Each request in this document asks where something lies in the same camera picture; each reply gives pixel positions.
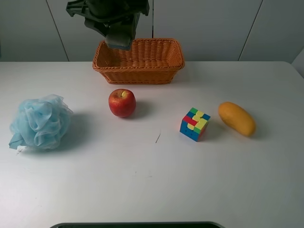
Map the black picker gripper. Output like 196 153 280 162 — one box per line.
66 0 150 39

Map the light blue bath pouf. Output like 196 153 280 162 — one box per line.
9 95 73 150

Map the orange wicker basket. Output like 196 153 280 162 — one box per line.
92 38 185 85

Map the grey whiteboard eraser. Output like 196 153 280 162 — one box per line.
105 23 136 50

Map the red apple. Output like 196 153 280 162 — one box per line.
108 89 136 118

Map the yellow mango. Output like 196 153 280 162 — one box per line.
218 102 256 137

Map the colourful puzzle cube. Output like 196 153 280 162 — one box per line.
180 107 210 142

